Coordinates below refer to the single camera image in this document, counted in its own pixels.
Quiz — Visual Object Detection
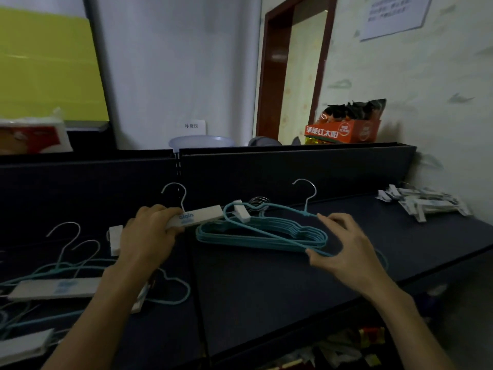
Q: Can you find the person's right hand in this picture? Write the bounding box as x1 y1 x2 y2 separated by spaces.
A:
305 212 390 297

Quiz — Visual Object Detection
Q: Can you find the grey wall shelf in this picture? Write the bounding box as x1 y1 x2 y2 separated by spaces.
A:
65 120 110 132

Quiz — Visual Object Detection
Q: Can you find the person's right forearm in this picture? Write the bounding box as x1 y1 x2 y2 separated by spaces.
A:
364 279 457 370

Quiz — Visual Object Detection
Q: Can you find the person's left hand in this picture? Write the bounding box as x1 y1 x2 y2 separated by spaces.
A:
117 203 185 272

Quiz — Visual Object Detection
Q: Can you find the stack of teal hangers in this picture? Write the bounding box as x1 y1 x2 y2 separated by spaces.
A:
195 196 329 253

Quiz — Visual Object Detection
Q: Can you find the black table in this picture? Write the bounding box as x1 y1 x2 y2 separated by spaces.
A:
0 192 493 370

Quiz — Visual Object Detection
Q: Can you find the black back panel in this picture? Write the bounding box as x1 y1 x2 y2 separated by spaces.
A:
0 142 418 263

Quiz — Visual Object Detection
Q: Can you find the grey round container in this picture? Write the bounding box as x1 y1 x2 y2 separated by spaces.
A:
248 136 301 147

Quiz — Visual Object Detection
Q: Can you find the teal wire hanger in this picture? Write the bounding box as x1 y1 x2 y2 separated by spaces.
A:
222 179 388 270

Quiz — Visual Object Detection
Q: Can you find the brown door frame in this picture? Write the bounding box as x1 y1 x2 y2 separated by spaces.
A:
255 0 339 142

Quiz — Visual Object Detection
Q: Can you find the red tissue pack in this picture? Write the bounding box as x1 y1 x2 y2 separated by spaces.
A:
0 107 74 155

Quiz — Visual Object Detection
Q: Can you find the orange snack carton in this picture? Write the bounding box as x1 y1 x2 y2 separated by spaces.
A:
304 99 387 145

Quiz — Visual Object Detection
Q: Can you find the yellow wall panel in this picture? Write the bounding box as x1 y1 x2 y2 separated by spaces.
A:
0 6 110 122

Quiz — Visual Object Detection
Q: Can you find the white wall notice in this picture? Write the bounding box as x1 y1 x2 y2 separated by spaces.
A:
359 0 434 42

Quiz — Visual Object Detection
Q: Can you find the small white label sign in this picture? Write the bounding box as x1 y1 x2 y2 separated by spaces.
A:
181 119 207 136

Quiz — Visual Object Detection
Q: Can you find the pile of mixed hangers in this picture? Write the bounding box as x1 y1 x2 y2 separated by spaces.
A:
0 221 192 366

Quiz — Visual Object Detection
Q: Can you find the lavender plastic basin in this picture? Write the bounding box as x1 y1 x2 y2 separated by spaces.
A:
168 135 236 151

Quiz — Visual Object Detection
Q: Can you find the person's left forearm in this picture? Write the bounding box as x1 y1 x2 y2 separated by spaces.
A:
40 262 155 370

